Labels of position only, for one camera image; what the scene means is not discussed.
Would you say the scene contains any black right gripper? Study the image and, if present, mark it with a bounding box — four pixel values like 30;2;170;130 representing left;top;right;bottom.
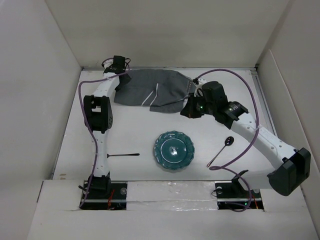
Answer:
180;92;216;119

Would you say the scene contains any grey striped cloth placemat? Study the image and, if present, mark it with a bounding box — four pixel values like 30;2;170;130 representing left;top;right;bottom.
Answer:
114;69;196;114

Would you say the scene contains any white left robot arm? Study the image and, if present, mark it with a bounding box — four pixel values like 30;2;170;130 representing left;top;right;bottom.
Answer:
78;66;129;199

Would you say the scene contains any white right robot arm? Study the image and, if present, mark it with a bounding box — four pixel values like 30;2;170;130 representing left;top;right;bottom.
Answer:
180;79;311;197

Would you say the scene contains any dark metal spoon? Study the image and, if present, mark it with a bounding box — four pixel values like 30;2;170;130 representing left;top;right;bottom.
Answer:
206;136;235;168

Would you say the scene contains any teal ceramic plate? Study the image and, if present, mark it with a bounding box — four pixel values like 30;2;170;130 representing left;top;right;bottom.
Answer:
153;130;195;171

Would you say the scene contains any silver metal fork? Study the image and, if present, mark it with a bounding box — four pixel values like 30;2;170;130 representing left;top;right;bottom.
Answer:
106;153;140;158

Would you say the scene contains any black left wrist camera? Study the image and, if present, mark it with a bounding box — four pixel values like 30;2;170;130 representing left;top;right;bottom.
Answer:
106;55;131;74

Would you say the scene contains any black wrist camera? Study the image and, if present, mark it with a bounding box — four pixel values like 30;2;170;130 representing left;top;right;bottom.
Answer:
199;81;228;104
106;55;131;74

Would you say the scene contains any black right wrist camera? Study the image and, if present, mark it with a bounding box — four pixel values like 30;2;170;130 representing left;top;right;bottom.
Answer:
199;81;228;104

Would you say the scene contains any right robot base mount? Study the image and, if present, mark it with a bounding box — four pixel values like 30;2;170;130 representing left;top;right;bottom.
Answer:
211;175;264;212

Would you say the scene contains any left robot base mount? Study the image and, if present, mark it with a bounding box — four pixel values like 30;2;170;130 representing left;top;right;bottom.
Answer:
78;175;128;211

